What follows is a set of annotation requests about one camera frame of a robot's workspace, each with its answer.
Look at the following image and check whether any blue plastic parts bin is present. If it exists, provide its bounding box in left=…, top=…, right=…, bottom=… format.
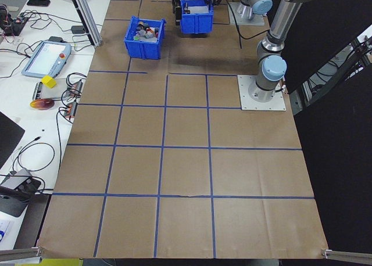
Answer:
left=180, top=0, right=215, bottom=36

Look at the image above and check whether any blue plastic button bin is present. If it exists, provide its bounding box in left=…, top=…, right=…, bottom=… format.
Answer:
left=124, top=15, right=167, bottom=60

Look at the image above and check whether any white foam liner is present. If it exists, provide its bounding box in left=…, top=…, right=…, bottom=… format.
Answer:
left=187, top=5, right=210, bottom=16

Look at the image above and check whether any orange black electronic module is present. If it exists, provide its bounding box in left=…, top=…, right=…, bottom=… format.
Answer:
left=62, top=102, right=78, bottom=121
left=65, top=79, right=85, bottom=97

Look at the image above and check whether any blue grey teach pendant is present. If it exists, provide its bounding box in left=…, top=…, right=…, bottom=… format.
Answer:
left=21, top=40, right=72, bottom=78

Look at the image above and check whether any yellow cube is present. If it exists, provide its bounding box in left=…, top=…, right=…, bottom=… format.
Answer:
left=40, top=76, right=57, bottom=89

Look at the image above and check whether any red yellow oval object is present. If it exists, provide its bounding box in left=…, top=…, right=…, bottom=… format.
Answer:
left=29, top=99, right=55, bottom=110

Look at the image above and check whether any black laptop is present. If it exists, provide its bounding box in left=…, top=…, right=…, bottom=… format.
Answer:
left=0, top=111, right=26, bottom=170

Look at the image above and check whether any grey hub with adapter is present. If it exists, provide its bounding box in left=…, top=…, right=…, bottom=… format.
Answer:
left=0, top=168, right=42, bottom=197

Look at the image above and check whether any dark grey device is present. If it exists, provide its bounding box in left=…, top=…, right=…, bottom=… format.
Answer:
left=0, top=193, right=30, bottom=219

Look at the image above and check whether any white paper sheet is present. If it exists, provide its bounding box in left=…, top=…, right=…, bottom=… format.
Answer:
left=0, top=218, right=15, bottom=243

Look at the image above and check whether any yellow green board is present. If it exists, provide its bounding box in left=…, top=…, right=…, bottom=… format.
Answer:
left=16, top=258, right=84, bottom=266

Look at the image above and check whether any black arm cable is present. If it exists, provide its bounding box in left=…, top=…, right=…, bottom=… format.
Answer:
left=225, top=0, right=273, bottom=42

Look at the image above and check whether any white square base plate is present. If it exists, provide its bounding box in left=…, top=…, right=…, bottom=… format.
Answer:
left=237, top=74, right=288, bottom=112
left=227, top=1, right=266, bottom=26

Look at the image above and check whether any aluminium profile post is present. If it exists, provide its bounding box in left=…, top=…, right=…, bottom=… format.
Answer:
left=66, top=0, right=103, bottom=48

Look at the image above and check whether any metal bar frame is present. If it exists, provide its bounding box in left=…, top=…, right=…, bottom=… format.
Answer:
left=290, top=26, right=372, bottom=116

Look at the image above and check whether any circuit board with wires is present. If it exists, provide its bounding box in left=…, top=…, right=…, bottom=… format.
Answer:
left=11, top=15, right=30, bottom=36

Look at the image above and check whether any black looped cable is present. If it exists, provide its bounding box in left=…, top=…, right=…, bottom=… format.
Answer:
left=16, top=135, right=56, bottom=172

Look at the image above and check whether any black frame cover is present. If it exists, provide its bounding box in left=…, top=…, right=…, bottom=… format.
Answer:
left=278, top=0, right=372, bottom=266

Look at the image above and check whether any aluminium profile rail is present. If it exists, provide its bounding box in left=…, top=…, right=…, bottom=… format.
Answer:
left=320, top=247, right=372, bottom=261
left=0, top=246, right=44, bottom=264

